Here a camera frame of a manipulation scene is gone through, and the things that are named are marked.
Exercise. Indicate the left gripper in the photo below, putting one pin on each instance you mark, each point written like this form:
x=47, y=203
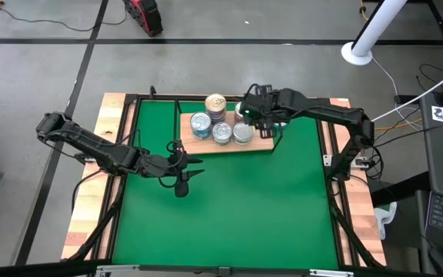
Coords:
x=160, y=166

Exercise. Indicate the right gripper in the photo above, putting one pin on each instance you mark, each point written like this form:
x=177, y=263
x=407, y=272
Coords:
x=260, y=107

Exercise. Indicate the blue maroon Wild Planet can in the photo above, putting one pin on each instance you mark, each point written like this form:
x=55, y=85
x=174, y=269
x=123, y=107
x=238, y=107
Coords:
x=215, y=103

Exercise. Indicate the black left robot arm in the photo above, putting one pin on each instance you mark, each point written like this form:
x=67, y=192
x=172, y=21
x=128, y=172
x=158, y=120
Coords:
x=90, y=148

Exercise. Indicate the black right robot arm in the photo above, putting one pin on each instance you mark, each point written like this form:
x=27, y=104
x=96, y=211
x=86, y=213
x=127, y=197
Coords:
x=333, y=111

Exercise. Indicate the wooden shelf with black legs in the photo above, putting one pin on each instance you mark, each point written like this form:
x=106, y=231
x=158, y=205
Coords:
x=206, y=147

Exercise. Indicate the green table mat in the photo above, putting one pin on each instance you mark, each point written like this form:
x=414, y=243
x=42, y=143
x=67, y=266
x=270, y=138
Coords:
x=225, y=231

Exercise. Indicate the white tower fan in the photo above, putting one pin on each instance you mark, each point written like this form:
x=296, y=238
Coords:
x=350, y=57

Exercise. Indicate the white plastic bag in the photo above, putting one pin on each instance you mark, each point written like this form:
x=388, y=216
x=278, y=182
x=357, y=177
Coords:
x=385, y=219

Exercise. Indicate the red black floor device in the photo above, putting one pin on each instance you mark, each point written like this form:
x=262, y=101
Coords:
x=146, y=15

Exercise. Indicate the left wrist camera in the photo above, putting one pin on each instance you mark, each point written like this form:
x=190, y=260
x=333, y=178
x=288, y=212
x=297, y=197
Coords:
x=181, y=189

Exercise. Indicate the black metal table frame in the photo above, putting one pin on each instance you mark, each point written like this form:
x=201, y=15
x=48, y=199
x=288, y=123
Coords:
x=156, y=98

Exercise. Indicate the silver bracket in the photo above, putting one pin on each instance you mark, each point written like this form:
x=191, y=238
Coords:
x=114, y=269
x=331, y=273

